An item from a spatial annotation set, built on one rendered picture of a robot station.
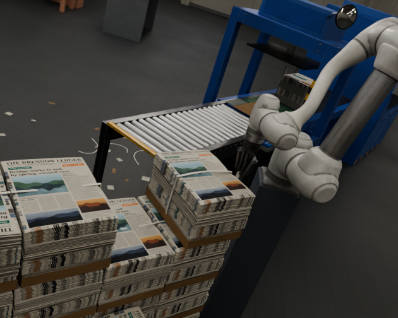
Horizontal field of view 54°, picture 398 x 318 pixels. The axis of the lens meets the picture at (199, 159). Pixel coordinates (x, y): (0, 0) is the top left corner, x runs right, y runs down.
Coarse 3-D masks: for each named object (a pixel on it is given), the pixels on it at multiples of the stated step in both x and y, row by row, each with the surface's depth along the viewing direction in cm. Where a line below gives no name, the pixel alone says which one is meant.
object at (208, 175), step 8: (224, 168) 175; (184, 176) 160; (192, 176) 161; (200, 176) 163; (208, 176) 165; (216, 176) 167; (224, 176) 169; (176, 184) 159; (168, 192) 164; (176, 192) 159; (168, 200) 165; (168, 208) 166
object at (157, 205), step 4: (148, 192) 177; (148, 196) 177; (152, 196) 174; (152, 200) 175; (156, 200) 172; (156, 204) 172; (160, 204) 169; (156, 208) 172; (160, 208) 169; (160, 212) 170
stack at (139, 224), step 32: (128, 224) 160; (160, 224) 166; (128, 256) 144; (160, 256) 149; (192, 256) 161; (32, 288) 121; (64, 288) 129; (96, 288) 138; (128, 288) 149; (192, 288) 175
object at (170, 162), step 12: (156, 156) 170; (168, 156) 170; (180, 156) 173; (192, 156) 175; (204, 156) 179; (156, 168) 172; (168, 168) 162; (180, 168) 164; (192, 168) 167; (204, 168) 170; (216, 168) 173; (156, 180) 172; (168, 180) 162; (156, 192) 173
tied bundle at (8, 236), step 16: (0, 176) 126; (0, 192) 119; (0, 208) 113; (0, 224) 108; (16, 224) 110; (0, 240) 106; (16, 240) 108; (0, 256) 108; (16, 256) 111; (0, 272) 112; (16, 272) 115
